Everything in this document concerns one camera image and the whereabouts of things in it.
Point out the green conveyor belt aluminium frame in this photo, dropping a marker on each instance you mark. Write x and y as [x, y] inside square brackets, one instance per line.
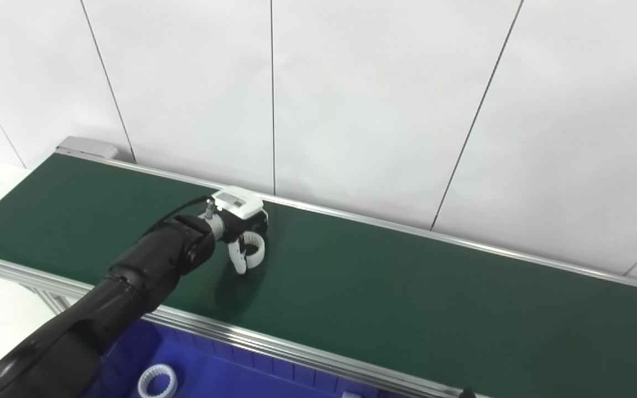
[407, 287]

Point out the grey conveyor end cover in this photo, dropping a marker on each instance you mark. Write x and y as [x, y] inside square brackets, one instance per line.
[87, 148]

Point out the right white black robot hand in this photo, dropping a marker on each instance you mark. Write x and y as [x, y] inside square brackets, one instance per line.
[466, 394]

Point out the aluminium conveyor support leg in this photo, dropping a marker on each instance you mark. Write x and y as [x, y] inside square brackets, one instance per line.
[47, 296]

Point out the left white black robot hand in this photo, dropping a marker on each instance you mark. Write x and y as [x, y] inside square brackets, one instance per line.
[238, 202]

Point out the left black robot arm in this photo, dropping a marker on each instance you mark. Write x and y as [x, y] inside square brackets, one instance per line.
[130, 282]

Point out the blue bin with white parts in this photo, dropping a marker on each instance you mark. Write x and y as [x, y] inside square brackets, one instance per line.
[230, 376]

